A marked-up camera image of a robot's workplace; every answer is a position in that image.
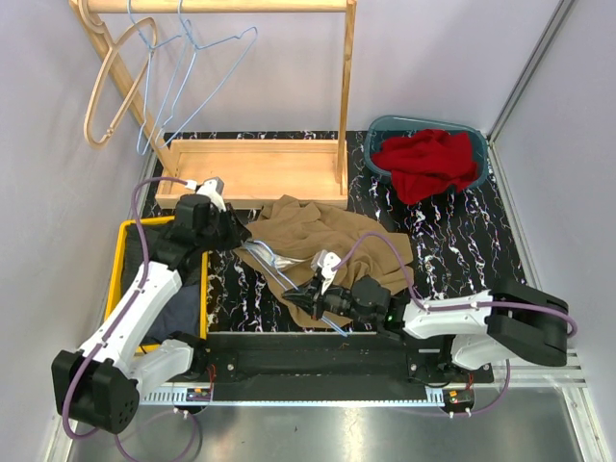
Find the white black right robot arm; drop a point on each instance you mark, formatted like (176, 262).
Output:
(512, 320)

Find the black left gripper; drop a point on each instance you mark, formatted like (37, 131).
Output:
(238, 231)

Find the tan brown skirt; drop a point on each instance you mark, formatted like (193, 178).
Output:
(299, 231)

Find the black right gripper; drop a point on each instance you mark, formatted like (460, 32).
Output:
(304, 297)

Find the red cloth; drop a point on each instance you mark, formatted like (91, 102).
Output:
(430, 162)

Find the teal plastic basin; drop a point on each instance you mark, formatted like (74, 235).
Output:
(389, 126)

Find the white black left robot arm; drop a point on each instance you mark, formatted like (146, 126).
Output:
(102, 382)

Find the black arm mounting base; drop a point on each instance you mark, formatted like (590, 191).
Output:
(327, 369)

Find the black marble pattern mat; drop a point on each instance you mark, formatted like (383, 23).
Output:
(462, 244)

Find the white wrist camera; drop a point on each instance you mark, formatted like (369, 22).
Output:
(211, 188)
(324, 265)

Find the yellow plastic crate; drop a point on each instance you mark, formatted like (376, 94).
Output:
(114, 296)

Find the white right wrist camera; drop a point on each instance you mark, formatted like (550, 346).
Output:
(324, 265)

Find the blue wire hanger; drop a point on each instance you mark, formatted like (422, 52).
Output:
(215, 64)
(288, 273)
(154, 138)

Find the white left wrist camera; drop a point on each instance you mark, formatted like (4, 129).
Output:
(211, 188)

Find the wooden clothes rack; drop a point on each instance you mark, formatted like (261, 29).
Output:
(259, 171)

